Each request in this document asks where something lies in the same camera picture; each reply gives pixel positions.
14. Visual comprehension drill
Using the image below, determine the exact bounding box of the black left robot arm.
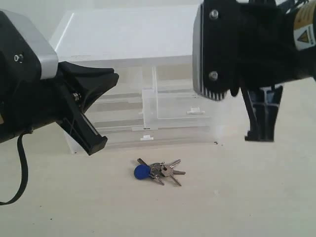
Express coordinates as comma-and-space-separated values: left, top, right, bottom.
0, 62, 119, 155

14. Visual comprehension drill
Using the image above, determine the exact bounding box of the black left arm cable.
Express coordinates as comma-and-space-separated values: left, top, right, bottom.
0, 128, 34, 206

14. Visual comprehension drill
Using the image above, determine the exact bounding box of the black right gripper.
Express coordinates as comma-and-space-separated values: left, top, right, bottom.
231, 0, 299, 142

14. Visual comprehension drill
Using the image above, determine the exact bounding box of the white translucent drawer cabinet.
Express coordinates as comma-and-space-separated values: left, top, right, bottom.
48, 5, 218, 155

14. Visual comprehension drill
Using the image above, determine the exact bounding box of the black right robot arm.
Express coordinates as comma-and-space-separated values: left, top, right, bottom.
234, 0, 316, 142

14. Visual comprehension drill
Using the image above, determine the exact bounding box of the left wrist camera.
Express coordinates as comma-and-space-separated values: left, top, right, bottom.
0, 9, 58, 81

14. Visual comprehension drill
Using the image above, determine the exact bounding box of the key bunch with blue tag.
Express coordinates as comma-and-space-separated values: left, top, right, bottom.
133, 158, 186, 186

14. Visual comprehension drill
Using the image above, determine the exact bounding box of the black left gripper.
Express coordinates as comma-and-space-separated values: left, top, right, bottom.
32, 61, 119, 155

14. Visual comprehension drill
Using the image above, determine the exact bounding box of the small drawer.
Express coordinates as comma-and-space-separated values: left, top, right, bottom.
141, 64, 212, 130

